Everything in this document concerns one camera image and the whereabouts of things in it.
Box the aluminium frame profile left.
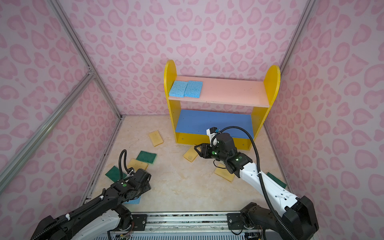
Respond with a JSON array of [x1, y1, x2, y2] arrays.
[[1, 1, 120, 191]]

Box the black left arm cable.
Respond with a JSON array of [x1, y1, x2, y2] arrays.
[[29, 149, 134, 240]]

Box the yellow sponge floor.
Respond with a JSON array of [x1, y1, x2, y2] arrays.
[[214, 168, 235, 183], [127, 159, 149, 172]]

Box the green scouring pad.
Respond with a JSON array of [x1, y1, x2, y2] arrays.
[[105, 166, 127, 183], [267, 172, 287, 189], [136, 151, 157, 165]]

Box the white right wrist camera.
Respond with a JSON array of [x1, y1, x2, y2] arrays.
[[206, 127, 219, 147]]

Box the green scouring pad left upper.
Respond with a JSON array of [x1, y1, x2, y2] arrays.
[[136, 151, 157, 165]]

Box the aluminium frame profile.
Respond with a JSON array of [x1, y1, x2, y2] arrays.
[[1, 1, 120, 191], [280, 0, 319, 74]]

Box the yellow sponge shelf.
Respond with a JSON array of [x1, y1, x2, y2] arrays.
[[183, 146, 198, 163], [149, 131, 164, 147]]

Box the yellow sponge near shelf left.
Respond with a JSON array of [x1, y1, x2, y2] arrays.
[[149, 131, 164, 147]]

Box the yellow sponge left floor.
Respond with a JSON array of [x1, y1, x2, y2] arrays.
[[127, 159, 149, 172]]

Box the blue sponge floor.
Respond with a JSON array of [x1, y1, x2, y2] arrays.
[[125, 197, 141, 205], [184, 81, 203, 98]]

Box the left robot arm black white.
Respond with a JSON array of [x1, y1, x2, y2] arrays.
[[31, 169, 151, 240]]

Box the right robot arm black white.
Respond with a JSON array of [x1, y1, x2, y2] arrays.
[[194, 133, 319, 240]]

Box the green scouring pad far left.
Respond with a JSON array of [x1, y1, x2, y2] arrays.
[[105, 166, 127, 183]]

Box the yellow wooden shelf unit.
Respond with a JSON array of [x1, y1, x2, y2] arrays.
[[164, 60, 281, 145]]

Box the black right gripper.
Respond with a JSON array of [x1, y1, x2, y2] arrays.
[[193, 143, 229, 162]]

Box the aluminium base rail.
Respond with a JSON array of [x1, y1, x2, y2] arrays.
[[55, 210, 319, 240]]

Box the green scouring pad far right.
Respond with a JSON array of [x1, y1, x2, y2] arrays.
[[267, 172, 287, 189]]

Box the aluminium frame profile right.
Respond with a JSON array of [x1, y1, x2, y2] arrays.
[[280, 0, 319, 74]]

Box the yellow sponge right floor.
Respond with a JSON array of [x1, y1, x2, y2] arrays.
[[214, 168, 235, 183]]

